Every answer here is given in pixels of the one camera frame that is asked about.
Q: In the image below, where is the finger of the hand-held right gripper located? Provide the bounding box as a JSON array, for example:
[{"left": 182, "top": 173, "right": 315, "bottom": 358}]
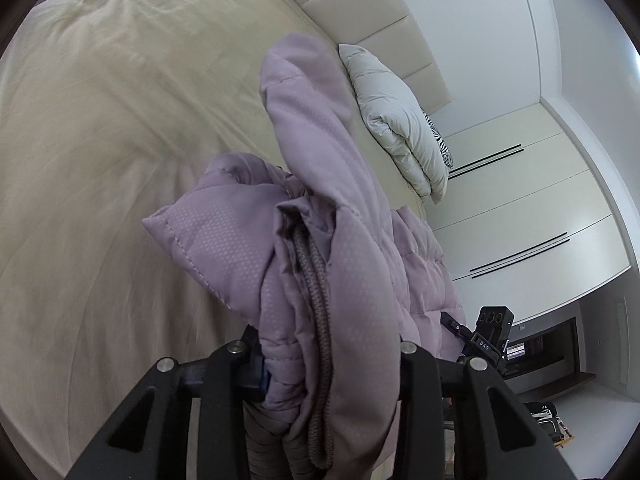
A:
[{"left": 440, "top": 311, "right": 474, "bottom": 344}]

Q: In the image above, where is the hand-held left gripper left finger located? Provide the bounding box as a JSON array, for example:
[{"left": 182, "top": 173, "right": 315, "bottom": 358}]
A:
[{"left": 65, "top": 326, "right": 272, "bottom": 480}]

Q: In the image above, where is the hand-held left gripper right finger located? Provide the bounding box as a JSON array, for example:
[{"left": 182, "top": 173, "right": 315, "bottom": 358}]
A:
[{"left": 394, "top": 341, "right": 576, "bottom": 480}]

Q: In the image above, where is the mauve puffer coat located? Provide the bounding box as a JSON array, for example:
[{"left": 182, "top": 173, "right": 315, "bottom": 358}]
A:
[{"left": 141, "top": 32, "right": 469, "bottom": 480}]

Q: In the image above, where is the dark wooden shelf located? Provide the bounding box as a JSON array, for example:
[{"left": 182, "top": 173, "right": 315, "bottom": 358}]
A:
[{"left": 504, "top": 371, "right": 597, "bottom": 402}]

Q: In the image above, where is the black and white striped object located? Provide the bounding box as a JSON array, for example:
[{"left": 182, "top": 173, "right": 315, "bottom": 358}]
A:
[{"left": 531, "top": 402, "right": 572, "bottom": 444}]

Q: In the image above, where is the white wardrobe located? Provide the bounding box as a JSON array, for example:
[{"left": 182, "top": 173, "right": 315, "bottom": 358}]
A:
[{"left": 425, "top": 102, "right": 640, "bottom": 328}]

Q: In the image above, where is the zebra striped pillow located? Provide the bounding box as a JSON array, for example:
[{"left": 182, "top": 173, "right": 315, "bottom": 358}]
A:
[{"left": 422, "top": 110, "right": 455, "bottom": 170}]

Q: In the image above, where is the white folded duvet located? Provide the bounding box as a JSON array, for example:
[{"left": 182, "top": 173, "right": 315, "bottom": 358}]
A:
[{"left": 338, "top": 43, "right": 450, "bottom": 205}]

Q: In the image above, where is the bed with cream sheet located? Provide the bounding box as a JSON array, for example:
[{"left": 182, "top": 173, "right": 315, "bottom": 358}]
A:
[{"left": 0, "top": 0, "right": 427, "bottom": 480}]

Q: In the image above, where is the cream padded headboard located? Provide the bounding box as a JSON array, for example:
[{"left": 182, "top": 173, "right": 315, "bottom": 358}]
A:
[{"left": 257, "top": 0, "right": 451, "bottom": 114}]

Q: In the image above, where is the black slim wardrobe handle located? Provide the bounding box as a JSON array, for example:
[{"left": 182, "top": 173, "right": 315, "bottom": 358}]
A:
[
  {"left": 448, "top": 145, "right": 521, "bottom": 174},
  {"left": 449, "top": 149, "right": 523, "bottom": 178},
  {"left": 469, "top": 232, "right": 568, "bottom": 272},
  {"left": 472, "top": 239, "right": 571, "bottom": 278}
]

